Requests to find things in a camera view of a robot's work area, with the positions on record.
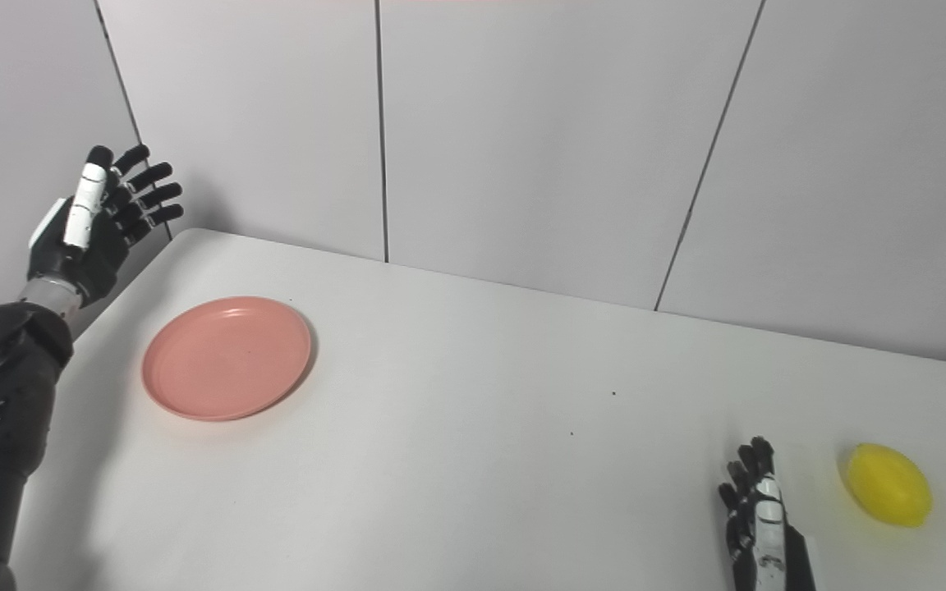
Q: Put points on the pink round plate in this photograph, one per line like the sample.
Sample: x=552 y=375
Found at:
x=227 y=359

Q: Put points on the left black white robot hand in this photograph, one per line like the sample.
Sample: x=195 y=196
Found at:
x=95 y=246

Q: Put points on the yellow lemon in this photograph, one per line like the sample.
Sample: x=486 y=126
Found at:
x=888 y=484

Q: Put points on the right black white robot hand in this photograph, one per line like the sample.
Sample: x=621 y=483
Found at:
x=773 y=542

